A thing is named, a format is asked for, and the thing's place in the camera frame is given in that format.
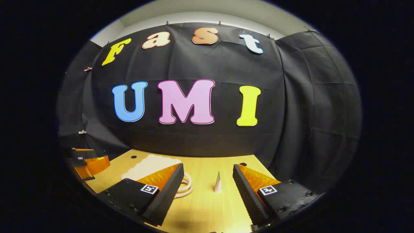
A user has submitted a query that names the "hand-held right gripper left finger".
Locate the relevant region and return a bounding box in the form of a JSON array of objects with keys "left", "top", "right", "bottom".
[{"left": 96, "top": 163, "right": 185, "bottom": 227}]

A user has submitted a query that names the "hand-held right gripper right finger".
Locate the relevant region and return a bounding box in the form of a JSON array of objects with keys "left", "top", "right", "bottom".
[{"left": 232, "top": 163, "right": 326, "bottom": 227}]

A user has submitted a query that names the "black backdrop cloth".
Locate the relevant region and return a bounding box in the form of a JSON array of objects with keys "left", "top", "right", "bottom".
[{"left": 57, "top": 22, "right": 363, "bottom": 194}]

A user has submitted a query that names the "cream pink suitcase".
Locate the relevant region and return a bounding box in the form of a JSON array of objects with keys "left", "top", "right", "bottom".
[{"left": 121, "top": 154, "right": 193, "bottom": 198}]

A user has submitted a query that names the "plain white cream tube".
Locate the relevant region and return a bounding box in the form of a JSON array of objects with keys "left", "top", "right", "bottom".
[{"left": 214, "top": 171, "right": 223, "bottom": 194}]

